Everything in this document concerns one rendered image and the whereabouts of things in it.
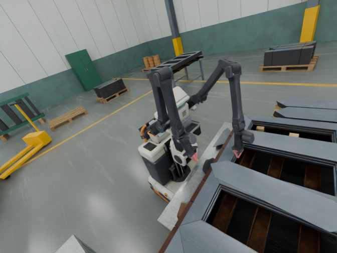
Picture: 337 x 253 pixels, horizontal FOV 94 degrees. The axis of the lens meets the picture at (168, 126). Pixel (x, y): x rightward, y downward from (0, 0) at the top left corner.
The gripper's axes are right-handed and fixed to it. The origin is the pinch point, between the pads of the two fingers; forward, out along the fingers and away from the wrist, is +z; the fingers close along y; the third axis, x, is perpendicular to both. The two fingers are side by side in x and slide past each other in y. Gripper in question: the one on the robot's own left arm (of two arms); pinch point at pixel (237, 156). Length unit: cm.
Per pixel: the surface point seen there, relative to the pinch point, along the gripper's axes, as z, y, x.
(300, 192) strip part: 5.2, -12.3, -36.7
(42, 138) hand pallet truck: 62, -36, 484
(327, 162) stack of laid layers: 0, 17, -49
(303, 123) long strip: -13, 54, -35
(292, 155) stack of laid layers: -0.7, 17.4, -31.1
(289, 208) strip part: 8.2, -24.0, -33.1
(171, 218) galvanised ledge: 32, -49, 29
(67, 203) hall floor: 104, -75, 222
